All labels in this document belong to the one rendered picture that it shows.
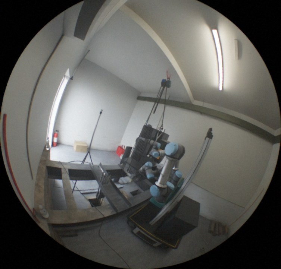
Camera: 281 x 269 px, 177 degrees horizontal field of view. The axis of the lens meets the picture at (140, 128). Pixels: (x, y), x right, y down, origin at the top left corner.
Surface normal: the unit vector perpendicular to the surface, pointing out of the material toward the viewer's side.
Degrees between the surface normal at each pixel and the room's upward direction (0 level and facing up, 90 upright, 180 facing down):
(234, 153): 90
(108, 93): 90
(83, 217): 0
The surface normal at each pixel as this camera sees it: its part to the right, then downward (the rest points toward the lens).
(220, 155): -0.65, -0.22
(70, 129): 0.66, 0.31
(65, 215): 0.38, -0.92
